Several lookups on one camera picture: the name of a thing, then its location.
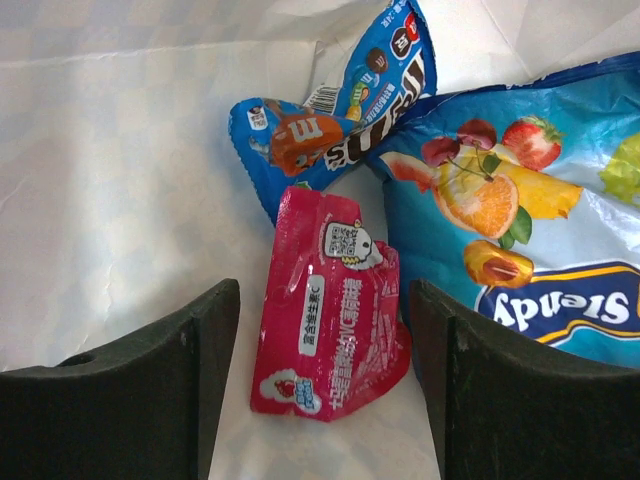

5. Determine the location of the blue chocolate candy packet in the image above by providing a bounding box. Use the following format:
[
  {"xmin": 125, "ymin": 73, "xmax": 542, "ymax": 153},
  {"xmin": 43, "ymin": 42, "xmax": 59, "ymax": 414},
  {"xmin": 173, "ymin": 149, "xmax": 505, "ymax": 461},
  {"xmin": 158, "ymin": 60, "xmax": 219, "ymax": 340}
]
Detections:
[{"xmin": 229, "ymin": 1, "xmax": 437, "ymax": 219}]

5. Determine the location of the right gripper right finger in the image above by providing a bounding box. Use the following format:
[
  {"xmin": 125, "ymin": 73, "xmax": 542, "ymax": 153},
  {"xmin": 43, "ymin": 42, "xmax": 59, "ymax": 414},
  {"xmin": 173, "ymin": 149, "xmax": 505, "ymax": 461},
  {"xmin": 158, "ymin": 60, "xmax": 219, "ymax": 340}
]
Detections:
[{"xmin": 409, "ymin": 280, "xmax": 639, "ymax": 479}]

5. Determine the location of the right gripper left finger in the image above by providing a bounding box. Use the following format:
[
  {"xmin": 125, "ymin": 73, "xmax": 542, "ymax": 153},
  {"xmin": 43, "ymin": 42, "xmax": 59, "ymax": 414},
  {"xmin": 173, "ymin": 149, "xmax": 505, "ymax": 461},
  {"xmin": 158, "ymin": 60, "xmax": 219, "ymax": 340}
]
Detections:
[{"xmin": 1, "ymin": 279, "xmax": 240, "ymax": 479}]

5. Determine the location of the red pink snack packet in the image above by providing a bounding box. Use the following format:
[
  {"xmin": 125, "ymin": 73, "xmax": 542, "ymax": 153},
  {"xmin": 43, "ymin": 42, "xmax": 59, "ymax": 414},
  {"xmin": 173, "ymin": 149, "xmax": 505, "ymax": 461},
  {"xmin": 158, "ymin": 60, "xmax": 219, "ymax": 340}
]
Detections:
[{"xmin": 250, "ymin": 187, "xmax": 411, "ymax": 422}]

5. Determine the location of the blue snack packet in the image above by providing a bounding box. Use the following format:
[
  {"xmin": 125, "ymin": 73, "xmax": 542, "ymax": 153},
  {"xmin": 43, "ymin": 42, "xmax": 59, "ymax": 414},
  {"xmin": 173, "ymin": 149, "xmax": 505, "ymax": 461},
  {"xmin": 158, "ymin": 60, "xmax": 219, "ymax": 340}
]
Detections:
[{"xmin": 369, "ymin": 52, "xmax": 639, "ymax": 368}]

